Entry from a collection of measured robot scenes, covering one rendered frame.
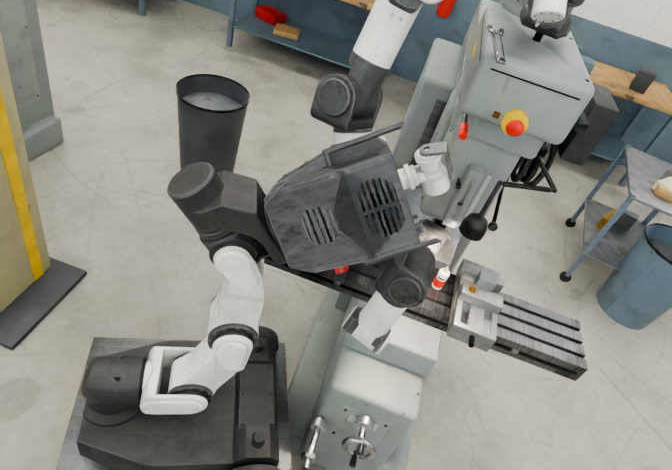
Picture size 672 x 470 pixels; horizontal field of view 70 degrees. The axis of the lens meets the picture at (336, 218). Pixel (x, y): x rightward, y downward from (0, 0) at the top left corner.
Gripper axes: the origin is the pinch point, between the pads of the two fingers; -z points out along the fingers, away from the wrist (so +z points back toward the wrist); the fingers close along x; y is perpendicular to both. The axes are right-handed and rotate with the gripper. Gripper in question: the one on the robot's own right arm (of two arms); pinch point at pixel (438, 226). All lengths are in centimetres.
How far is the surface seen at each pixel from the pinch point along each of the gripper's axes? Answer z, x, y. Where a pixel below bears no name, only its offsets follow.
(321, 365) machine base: 4, 18, 103
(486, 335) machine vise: 12.2, -31.4, 20.9
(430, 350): 17.8, -18.6, 35.9
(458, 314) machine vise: 10.4, -20.4, 20.9
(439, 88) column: -32, 25, -31
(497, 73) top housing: 24, 3, -62
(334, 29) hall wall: -371, 234, 96
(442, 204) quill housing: 9.7, 1.5, -15.1
